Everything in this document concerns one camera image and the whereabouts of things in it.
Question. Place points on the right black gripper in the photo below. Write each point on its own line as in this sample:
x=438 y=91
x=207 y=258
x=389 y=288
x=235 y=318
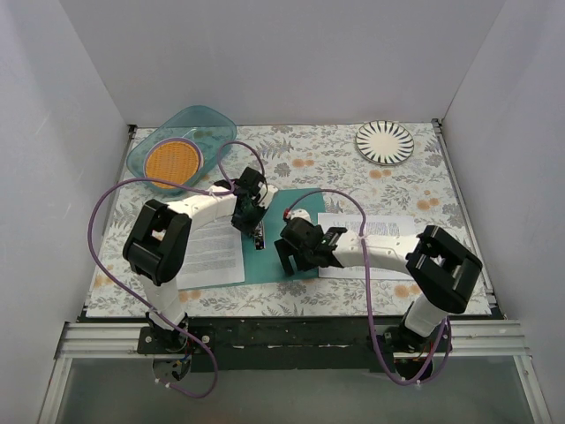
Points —
x=291 y=248

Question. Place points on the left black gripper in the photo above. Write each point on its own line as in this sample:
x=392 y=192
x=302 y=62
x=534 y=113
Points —
x=246 y=221

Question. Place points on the teal plastic folder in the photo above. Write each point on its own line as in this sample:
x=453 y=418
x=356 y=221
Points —
x=264 y=266

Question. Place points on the metal folder clip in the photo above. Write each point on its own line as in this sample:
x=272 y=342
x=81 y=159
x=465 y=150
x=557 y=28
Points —
x=258 y=236

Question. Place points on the printed paper sheet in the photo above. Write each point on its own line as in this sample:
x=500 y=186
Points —
x=375 y=225
x=214 y=257

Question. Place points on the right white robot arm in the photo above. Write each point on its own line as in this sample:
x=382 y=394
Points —
x=444 y=270

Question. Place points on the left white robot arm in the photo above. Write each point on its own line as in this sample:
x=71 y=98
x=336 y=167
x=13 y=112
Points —
x=156 y=247

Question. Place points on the orange woven coaster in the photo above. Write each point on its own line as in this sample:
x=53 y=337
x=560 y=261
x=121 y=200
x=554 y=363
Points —
x=174 y=159

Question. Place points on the teal transparent plastic container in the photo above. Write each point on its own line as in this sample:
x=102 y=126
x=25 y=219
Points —
x=206 y=127

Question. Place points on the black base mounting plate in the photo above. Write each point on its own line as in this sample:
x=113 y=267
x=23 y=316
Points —
x=265 y=343

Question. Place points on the floral tablecloth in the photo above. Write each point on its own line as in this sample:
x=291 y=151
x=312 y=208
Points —
x=301 y=157

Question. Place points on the striped white ceramic plate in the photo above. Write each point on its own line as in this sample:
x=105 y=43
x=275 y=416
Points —
x=384 y=142

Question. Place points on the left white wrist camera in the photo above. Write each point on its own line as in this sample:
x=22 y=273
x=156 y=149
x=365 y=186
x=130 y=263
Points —
x=266 y=195

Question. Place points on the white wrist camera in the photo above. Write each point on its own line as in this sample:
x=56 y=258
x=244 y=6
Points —
x=291 y=213
x=266 y=195

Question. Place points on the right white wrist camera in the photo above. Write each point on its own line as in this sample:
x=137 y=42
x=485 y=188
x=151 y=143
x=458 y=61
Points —
x=291 y=213

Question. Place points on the aluminium frame rail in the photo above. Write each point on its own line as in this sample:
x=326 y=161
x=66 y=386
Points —
x=107 y=340

